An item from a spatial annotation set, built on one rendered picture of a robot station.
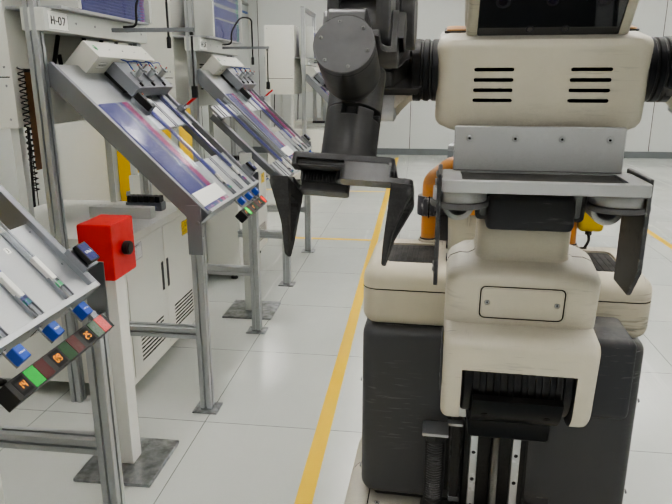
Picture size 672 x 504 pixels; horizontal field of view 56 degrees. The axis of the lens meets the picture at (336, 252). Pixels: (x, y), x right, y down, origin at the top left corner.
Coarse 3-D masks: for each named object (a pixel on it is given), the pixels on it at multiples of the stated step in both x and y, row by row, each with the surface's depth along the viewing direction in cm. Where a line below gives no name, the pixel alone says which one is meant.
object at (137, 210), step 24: (48, 0) 210; (72, 0) 209; (144, 0) 263; (48, 24) 199; (144, 24) 261; (144, 216) 251; (192, 216) 208; (192, 240) 210; (216, 264) 295; (144, 336) 223; (168, 336) 221; (192, 336) 220; (216, 408) 228
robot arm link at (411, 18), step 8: (408, 0) 74; (416, 0) 77; (400, 8) 74; (408, 8) 74; (416, 8) 78; (408, 16) 74; (416, 16) 78; (408, 24) 74; (416, 24) 79; (408, 32) 75; (416, 32) 80; (408, 40) 76; (408, 48) 78
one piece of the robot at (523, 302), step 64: (448, 64) 84; (512, 64) 83; (576, 64) 82; (640, 64) 80; (448, 256) 99; (512, 256) 94; (576, 256) 96; (448, 320) 96; (512, 320) 94; (576, 320) 92; (448, 384) 94; (576, 384) 91
